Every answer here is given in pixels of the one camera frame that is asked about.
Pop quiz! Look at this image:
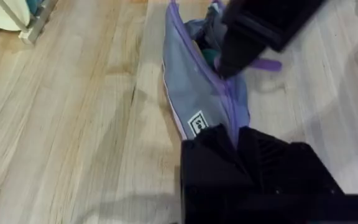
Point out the pale wooden rack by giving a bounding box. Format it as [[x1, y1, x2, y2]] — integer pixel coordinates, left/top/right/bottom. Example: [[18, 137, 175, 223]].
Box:
[[0, 0, 59, 45]]

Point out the white round dish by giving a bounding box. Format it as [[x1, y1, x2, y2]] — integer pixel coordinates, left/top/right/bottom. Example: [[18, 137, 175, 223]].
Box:
[[0, 0, 31, 32]]

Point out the blue-grey zip bag purple zip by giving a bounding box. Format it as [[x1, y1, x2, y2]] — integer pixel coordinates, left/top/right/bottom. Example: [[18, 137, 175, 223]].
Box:
[[162, 0, 283, 141]]

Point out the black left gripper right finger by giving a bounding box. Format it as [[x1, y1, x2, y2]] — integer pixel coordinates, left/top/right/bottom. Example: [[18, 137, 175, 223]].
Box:
[[237, 126, 345, 197]]

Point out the teal object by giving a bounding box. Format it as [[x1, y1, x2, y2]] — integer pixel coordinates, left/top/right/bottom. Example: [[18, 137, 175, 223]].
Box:
[[25, 0, 47, 16]]

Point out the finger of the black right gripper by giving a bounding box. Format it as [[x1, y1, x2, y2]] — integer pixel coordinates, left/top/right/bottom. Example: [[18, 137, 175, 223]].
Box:
[[239, 37, 269, 75], [216, 30, 248, 79]]

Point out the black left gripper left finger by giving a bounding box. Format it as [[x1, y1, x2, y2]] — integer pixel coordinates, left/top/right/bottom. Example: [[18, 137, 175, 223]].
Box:
[[180, 123, 254, 200]]

